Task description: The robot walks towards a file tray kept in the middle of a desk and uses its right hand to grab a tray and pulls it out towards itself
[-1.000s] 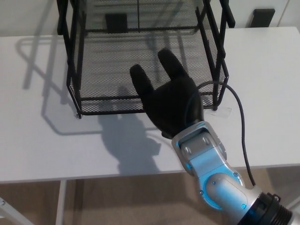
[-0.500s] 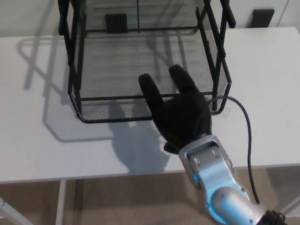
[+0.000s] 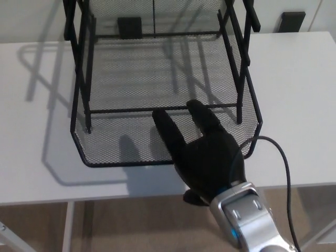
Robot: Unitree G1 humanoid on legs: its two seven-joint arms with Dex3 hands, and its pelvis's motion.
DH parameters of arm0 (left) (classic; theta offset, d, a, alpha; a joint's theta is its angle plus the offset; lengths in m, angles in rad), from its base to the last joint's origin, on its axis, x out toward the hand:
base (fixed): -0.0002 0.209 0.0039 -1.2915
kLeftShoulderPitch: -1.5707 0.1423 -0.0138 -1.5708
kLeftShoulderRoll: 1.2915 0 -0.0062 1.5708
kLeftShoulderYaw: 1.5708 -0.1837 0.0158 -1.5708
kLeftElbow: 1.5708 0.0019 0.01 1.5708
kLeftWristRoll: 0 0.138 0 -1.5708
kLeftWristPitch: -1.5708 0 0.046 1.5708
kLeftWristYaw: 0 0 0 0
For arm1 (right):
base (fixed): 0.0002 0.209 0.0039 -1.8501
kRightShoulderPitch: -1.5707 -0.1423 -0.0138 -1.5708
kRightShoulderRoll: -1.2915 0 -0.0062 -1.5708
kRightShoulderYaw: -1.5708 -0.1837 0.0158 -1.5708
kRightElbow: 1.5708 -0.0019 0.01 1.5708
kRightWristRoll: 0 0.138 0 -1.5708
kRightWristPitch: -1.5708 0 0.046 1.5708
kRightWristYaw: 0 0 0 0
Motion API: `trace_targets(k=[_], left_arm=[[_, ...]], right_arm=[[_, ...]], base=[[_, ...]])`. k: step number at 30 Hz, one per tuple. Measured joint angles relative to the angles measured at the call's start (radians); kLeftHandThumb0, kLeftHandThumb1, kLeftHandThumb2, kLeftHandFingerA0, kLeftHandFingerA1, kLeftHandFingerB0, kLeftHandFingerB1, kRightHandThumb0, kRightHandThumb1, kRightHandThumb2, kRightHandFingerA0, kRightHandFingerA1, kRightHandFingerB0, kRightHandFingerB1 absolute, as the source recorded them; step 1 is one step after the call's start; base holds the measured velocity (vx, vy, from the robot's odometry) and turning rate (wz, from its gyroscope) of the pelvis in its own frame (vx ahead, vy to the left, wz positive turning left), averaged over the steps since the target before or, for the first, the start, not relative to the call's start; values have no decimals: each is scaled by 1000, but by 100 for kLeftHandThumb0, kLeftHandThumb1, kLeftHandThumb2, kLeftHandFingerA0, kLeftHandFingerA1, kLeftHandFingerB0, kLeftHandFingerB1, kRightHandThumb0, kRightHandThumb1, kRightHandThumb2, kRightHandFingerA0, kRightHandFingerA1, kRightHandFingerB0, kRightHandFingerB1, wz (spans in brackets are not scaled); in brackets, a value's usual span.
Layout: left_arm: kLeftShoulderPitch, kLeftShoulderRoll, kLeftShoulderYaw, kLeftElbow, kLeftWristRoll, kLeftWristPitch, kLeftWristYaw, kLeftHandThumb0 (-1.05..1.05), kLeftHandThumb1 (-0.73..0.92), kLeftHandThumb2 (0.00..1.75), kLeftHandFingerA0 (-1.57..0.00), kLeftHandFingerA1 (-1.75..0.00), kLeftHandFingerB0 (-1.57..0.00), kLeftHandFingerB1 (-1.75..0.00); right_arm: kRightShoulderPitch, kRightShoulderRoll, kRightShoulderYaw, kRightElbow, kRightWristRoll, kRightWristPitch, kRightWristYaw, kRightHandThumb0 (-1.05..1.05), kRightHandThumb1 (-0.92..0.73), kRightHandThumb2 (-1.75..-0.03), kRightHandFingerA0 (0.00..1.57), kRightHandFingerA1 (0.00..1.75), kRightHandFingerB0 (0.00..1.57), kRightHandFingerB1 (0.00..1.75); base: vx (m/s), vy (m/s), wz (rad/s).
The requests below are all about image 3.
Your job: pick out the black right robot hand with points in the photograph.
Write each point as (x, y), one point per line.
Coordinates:
(210, 162)

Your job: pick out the black mesh file tray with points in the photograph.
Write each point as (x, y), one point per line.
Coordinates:
(126, 147)

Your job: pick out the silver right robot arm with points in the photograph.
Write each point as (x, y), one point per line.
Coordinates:
(244, 218)

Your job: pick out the black metal tray rack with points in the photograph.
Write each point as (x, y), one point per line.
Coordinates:
(253, 18)

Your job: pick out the white metal desk leg frame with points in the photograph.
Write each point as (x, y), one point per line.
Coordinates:
(324, 235)
(68, 225)

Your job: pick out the black wall bracket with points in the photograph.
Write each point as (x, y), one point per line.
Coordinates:
(292, 21)

